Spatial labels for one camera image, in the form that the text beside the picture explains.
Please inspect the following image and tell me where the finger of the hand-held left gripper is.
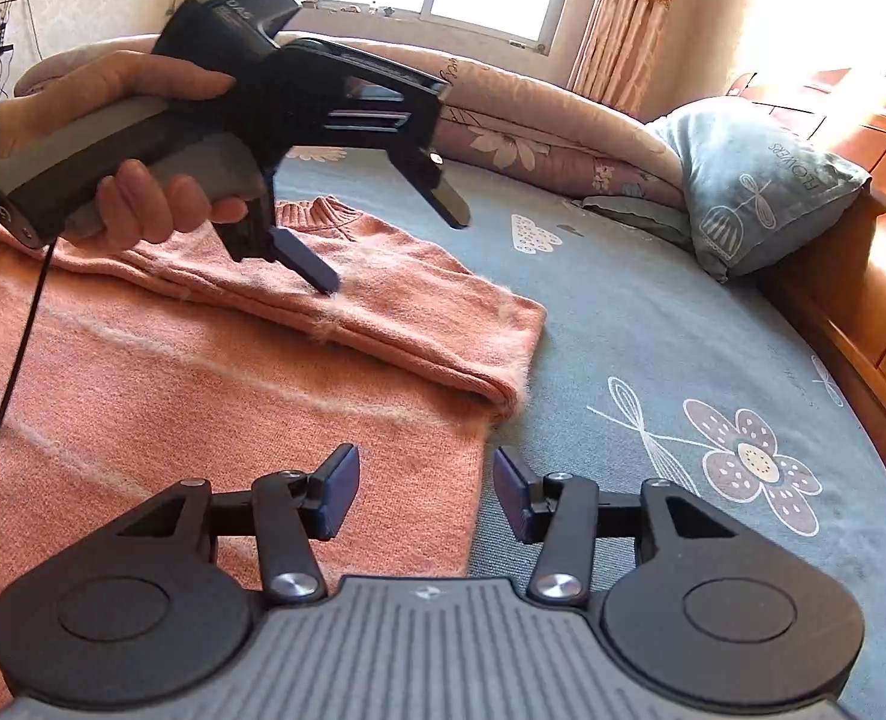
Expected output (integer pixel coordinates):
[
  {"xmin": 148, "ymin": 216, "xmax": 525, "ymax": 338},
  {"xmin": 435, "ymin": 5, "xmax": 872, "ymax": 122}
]
[
  {"xmin": 269, "ymin": 226, "xmax": 340, "ymax": 293},
  {"xmin": 386, "ymin": 142, "xmax": 472, "ymax": 230}
]

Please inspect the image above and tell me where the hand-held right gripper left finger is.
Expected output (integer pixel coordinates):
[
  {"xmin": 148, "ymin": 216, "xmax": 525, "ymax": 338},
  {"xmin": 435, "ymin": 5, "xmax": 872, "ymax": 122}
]
[{"xmin": 116, "ymin": 444, "xmax": 360, "ymax": 605}]

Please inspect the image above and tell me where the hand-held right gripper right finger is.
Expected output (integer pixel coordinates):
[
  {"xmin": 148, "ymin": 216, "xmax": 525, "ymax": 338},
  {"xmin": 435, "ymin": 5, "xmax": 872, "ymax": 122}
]
[{"xmin": 494, "ymin": 447, "xmax": 740, "ymax": 605}]

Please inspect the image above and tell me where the orange knit sweater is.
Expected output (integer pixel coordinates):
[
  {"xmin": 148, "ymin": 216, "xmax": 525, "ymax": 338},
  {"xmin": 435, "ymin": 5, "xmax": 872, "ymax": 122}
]
[{"xmin": 0, "ymin": 195, "xmax": 549, "ymax": 720}]

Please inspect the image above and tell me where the folded pink floral quilt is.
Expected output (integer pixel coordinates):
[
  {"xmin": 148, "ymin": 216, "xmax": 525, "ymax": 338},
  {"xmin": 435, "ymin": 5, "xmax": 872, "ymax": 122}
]
[{"xmin": 14, "ymin": 34, "xmax": 687, "ymax": 209}]

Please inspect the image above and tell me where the pink striped curtain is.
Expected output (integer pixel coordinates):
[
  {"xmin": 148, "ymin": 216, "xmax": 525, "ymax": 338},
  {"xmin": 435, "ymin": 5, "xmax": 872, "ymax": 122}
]
[{"xmin": 569, "ymin": 0, "xmax": 685, "ymax": 119}]

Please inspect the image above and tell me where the teal printed pillow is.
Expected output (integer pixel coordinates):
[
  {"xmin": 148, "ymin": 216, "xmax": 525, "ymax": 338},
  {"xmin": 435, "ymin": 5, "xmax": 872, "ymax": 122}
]
[{"xmin": 648, "ymin": 99, "xmax": 873, "ymax": 284}]

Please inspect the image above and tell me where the wooden headboard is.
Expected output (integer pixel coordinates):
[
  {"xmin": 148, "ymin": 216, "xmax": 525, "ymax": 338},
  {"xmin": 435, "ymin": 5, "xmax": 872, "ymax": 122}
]
[{"xmin": 726, "ymin": 67, "xmax": 886, "ymax": 466}]

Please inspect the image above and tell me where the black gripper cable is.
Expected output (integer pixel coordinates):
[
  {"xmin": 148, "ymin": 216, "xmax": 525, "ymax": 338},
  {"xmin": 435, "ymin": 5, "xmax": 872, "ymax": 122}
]
[{"xmin": 0, "ymin": 236, "xmax": 55, "ymax": 533}]

